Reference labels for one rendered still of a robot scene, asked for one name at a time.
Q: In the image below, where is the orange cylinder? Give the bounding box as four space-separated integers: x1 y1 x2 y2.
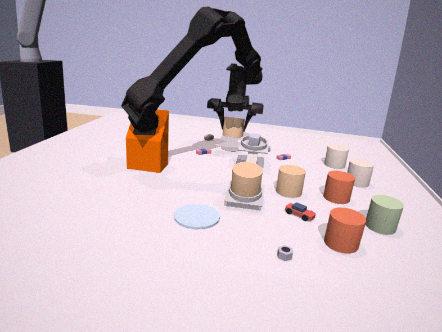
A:
324 207 366 254
323 171 355 204

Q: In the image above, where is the pink and blue eraser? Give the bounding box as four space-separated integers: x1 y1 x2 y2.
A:
277 154 291 160
196 149 211 155

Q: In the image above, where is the tan cylinder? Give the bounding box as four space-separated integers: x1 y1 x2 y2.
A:
231 162 263 198
276 165 306 198
222 116 245 138

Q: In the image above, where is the red toy car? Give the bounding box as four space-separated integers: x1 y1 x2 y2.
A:
285 202 315 221

